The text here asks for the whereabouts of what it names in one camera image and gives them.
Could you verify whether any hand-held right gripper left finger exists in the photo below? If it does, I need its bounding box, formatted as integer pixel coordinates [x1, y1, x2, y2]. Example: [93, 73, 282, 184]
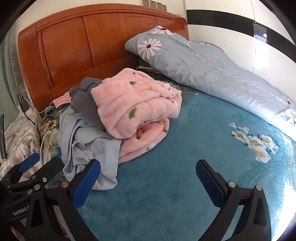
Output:
[24, 159, 102, 241]

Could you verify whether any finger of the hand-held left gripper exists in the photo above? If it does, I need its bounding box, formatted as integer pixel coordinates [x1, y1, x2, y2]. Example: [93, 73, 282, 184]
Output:
[0, 152, 41, 193]
[8, 158, 65, 197]

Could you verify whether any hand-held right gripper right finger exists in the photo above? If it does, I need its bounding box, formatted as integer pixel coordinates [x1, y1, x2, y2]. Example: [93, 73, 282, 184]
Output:
[195, 159, 272, 241]

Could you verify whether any pink fleece garment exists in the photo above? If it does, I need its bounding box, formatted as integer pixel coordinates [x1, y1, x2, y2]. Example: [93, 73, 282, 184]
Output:
[91, 68, 182, 164]

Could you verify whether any grey floral cloth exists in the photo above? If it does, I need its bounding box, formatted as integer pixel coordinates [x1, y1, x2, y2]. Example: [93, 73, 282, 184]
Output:
[0, 113, 43, 179]

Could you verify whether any black flat object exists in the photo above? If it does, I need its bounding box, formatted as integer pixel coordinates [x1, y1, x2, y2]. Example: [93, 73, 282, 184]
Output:
[0, 114, 7, 160]

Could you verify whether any light blue garment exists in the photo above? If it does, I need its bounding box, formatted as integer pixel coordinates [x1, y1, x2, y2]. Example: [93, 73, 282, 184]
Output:
[58, 108, 122, 191]

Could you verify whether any teal floral blanket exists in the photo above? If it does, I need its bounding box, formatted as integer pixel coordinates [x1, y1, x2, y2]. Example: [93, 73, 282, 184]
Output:
[42, 67, 296, 241]

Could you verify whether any black charger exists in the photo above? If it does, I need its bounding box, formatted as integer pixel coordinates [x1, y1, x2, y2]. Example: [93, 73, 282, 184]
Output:
[18, 94, 30, 113]

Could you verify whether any pink knitted cloth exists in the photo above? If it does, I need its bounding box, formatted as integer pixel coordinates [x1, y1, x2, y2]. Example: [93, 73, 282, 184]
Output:
[52, 91, 72, 109]

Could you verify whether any grey knit garment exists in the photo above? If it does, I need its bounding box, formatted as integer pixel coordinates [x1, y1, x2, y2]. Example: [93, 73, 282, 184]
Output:
[69, 77, 107, 131]

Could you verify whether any grey curtain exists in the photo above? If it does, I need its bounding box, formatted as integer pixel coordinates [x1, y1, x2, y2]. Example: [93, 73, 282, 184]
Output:
[0, 23, 23, 86]

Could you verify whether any grey-blue daisy print quilt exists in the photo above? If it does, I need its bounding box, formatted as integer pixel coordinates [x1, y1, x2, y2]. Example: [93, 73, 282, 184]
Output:
[124, 25, 296, 130]

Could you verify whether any wooden headboard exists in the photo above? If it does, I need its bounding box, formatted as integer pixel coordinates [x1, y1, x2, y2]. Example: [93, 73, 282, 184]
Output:
[17, 4, 190, 116]

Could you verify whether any white and black wardrobe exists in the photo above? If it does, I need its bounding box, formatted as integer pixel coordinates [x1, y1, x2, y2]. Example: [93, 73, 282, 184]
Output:
[185, 0, 296, 93]

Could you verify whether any black cable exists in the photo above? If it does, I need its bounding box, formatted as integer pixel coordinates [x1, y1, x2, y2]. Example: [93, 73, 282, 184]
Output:
[23, 111, 41, 138]

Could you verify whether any beige wall switch panel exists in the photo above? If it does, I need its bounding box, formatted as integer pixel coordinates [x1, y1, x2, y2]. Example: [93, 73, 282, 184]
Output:
[142, 0, 167, 11]

